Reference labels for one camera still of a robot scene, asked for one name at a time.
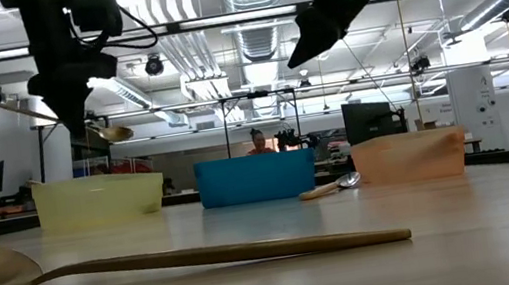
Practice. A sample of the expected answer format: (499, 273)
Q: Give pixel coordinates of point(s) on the black background workstation frame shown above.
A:
(41, 154)

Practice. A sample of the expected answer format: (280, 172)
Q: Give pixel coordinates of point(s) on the yellow plastic bin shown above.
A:
(91, 202)

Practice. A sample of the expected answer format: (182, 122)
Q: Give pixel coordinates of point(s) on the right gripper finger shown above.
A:
(317, 37)

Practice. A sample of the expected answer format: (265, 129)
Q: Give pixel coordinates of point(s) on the blue plastic bin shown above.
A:
(255, 178)

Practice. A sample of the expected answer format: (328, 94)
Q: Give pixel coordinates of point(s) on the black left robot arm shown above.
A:
(36, 3)

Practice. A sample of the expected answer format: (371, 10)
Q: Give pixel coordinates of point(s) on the orange plastic bin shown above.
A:
(408, 155)

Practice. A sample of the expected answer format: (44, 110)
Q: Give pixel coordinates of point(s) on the black background robot arm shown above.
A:
(291, 138)

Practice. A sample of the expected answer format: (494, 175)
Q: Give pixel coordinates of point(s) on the black computer monitor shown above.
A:
(367, 120)

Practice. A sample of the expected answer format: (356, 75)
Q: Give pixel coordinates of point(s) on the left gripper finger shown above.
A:
(76, 126)

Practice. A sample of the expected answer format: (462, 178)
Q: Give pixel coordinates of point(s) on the person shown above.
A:
(259, 143)

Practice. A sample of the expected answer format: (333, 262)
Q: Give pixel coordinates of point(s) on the white pillar with signs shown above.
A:
(477, 129)

